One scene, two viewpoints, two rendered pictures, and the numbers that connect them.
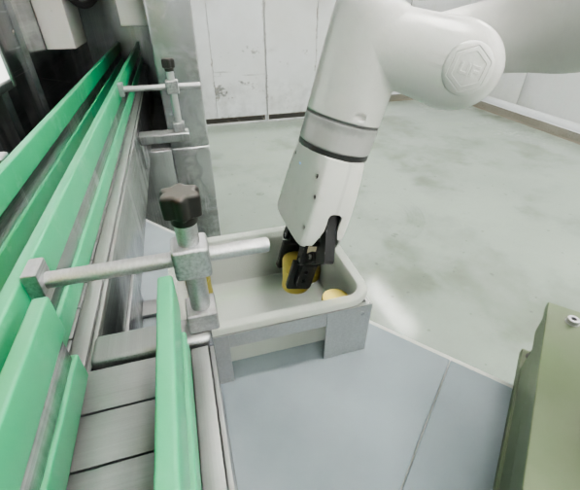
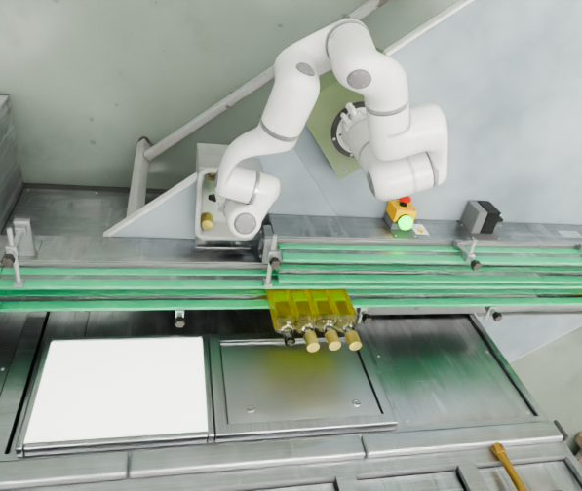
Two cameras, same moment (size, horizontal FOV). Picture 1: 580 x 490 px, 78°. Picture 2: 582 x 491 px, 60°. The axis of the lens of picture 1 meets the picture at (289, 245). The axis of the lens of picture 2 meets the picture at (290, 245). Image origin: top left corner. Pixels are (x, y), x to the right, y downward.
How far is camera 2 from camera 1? 1.31 m
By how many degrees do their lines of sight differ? 82
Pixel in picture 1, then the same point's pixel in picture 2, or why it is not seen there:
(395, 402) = (285, 159)
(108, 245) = (210, 264)
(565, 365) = (318, 130)
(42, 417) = (296, 273)
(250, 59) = not seen: outside the picture
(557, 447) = (333, 156)
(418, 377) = not seen: hidden behind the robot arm
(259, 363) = not seen: hidden behind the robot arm
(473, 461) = (313, 147)
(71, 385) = (285, 269)
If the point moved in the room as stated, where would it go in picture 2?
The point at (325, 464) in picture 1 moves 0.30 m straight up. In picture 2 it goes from (292, 189) to (315, 246)
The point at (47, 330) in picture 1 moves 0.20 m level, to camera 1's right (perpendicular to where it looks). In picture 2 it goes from (285, 278) to (316, 221)
